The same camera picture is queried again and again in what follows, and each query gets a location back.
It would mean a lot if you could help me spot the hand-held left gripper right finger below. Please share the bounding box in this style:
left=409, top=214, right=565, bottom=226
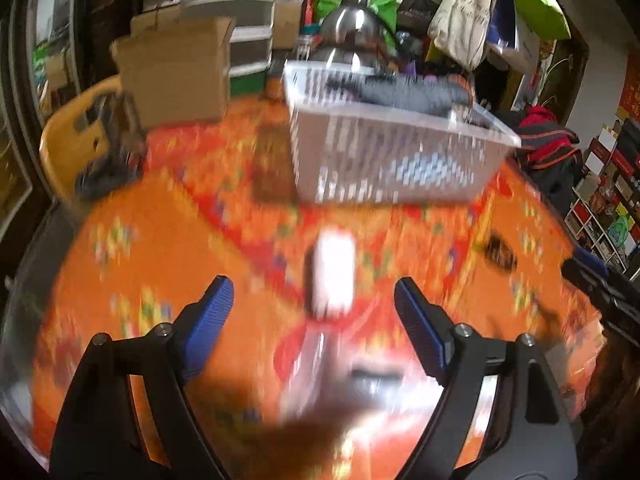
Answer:
left=394, top=276, right=581, bottom=480

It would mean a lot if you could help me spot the white perforated plastic basket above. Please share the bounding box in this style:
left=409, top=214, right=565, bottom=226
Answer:
left=282, top=60, right=522, bottom=206

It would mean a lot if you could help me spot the open cardboard box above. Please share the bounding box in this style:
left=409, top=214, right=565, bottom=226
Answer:
left=111, top=16, right=237, bottom=131

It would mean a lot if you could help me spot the stainless steel kettle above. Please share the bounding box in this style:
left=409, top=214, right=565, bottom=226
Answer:
left=307, top=0, right=401, bottom=73

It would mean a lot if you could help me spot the red wall poster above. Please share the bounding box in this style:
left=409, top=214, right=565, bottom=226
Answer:
left=617, top=52, right=640, bottom=121

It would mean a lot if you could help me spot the lime green bag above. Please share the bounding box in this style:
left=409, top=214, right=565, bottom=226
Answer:
left=505, top=0, right=572, bottom=41

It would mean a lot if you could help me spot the beige canvas tote bag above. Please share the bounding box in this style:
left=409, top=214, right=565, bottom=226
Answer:
left=427, top=0, right=506, bottom=71

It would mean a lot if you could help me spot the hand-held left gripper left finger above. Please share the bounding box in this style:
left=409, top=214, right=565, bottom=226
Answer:
left=47, top=275, right=236, bottom=480

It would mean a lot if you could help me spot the yellow plastic chair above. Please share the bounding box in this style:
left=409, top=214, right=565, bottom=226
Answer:
left=39, top=75, right=146, bottom=201

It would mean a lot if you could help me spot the black metal stand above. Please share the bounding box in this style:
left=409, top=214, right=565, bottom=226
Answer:
left=75, top=92, right=148, bottom=196

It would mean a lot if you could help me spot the shelf of boxes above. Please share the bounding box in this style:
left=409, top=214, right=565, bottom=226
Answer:
left=565, top=115, right=640, bottom=273

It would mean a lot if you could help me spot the dark blue bag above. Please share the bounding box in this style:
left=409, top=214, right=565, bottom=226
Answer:
left=487, top=0, right=541, bottom=73

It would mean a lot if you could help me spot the orange floral tablecloth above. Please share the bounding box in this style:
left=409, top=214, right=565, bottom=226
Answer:
left=10, top=95, right=606, bottom=480

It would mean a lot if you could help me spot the mirrored wardrobe door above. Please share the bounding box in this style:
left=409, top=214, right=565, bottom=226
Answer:
left=25, top=0, right=81, bottom=111

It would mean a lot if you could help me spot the green shopping bag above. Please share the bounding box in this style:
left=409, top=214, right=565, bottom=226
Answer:
left=314, top=0, right=398, bottom=26

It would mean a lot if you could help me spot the small white packet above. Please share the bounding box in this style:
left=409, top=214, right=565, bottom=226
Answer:
left=306, top=230, right=357, bottom=318

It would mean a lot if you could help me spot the grey cloth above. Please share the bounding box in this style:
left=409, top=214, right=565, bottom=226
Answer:
left=325, top=72, right=473, bottom=116

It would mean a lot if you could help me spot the small cardboard box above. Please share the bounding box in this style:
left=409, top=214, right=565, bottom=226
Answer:
left=272, top=0, right=306, bottom=51

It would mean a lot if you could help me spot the red and black backpack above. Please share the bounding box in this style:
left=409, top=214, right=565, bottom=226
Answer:
left=515, top=105, right=583, bottom=211

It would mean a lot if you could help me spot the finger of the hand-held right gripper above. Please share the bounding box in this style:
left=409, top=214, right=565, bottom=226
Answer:
left=574, top=247, right=612, bottom=278
left=560, top=260, right=640, bottom=348

